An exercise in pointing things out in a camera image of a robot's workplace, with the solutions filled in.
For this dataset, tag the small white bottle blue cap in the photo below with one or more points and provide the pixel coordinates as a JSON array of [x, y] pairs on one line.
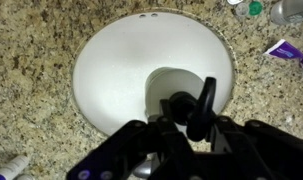
[[11, 166]]

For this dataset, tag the tall white blue tube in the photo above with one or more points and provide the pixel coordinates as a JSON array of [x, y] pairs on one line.
[[24, 177]]

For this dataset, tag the purple toothpaste tube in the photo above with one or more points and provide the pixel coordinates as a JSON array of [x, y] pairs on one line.
[[284, 51]]

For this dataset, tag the clear round cap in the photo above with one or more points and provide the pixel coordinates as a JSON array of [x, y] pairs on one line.
[[242, 9]]

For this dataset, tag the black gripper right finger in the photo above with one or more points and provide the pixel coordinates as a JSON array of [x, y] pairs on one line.
[[267, 153]]

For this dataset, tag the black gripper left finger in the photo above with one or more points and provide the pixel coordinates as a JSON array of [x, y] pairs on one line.
[[117, 150]]

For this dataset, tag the chrome faucet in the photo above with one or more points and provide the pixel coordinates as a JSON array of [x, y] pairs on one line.
[[142, 170]]

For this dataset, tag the white oval sink basin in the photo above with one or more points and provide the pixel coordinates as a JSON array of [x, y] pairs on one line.
[[117, 66]]

